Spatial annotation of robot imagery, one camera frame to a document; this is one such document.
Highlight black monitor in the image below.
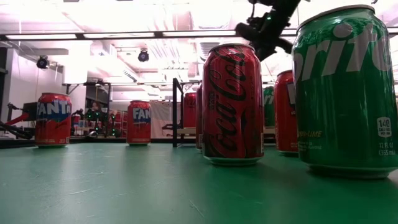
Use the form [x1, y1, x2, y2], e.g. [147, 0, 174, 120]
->
[21, 101, 38, 122]

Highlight red Fanta strawberry can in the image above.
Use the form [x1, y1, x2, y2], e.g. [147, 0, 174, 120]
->
[126, 100, 152, 147]
[34, 91, 73, 149]
[273, 69, 299, 157]

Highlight red storage bins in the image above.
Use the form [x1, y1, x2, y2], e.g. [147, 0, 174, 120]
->
[107, 110, 128, 138]

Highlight black ceiling camera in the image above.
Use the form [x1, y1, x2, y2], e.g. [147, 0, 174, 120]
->
[36, 55, 50, 70]
[137, 49, 150, 63]

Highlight background robot arms green lights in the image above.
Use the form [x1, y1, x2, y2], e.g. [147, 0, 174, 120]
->
[73, 108, 121, 138]

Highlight black metal rack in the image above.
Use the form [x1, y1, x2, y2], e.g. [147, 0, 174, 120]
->
[62, 81, 112, 138]

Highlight wooden shelf black frame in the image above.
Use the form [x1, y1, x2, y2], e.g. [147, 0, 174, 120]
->
[161, 77, 277, 147]

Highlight person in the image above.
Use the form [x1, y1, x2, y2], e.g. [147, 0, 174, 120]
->
[90, 101, 103, 115]

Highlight white cloth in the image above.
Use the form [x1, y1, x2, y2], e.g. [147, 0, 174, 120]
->
[150, 100, 182, 139]

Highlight red and black equipment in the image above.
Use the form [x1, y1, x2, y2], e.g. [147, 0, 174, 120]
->
[0, 102, 34, 140]

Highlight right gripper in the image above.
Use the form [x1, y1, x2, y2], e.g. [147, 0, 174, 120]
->
[234, 17, 294, 62]

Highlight green Sprite can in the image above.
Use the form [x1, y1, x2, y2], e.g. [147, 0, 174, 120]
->
[263, 85, 275, 128]
[291, 4, 398, 180]

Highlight red Coca-Cola Zero can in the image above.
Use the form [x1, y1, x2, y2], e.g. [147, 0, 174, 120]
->
[195, 82, 205, 151]
[201, 42, 265, 167]

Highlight green table mat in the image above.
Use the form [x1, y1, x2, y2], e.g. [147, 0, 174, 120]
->
[0, 142, 398, 224]

